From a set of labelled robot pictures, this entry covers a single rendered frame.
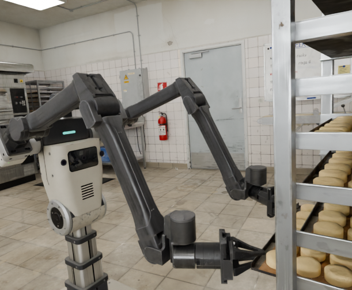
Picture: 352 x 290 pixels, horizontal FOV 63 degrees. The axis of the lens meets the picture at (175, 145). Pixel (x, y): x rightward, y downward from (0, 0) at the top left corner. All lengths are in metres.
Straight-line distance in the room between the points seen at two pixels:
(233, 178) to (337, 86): 0.64
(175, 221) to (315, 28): 0.45
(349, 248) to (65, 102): 0.73
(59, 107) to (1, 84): 4.58
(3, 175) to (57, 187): 4.18
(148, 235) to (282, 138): 0.38
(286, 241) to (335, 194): 0.12
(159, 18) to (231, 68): 1.57
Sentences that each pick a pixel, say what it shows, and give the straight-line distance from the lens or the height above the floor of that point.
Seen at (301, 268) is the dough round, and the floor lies 0.88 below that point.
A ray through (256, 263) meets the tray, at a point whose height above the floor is 0.86.
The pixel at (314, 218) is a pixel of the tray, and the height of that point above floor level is 0.95.
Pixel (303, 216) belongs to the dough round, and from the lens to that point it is 0.89.
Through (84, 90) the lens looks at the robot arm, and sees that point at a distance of 0.77.
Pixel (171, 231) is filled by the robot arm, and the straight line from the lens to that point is 0.67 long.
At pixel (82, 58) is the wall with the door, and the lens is 6.45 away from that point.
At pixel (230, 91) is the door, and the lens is 4.82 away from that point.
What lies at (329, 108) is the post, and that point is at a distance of 0.95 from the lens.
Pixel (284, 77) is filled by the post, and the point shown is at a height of 1.25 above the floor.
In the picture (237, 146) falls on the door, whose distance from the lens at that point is 4.87.
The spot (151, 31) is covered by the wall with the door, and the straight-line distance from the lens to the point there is 5.50.
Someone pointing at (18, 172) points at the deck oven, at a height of 0.23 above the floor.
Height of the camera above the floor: 1.22
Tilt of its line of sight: 9 degrees down
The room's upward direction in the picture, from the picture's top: 4 degrees counter-clockwise
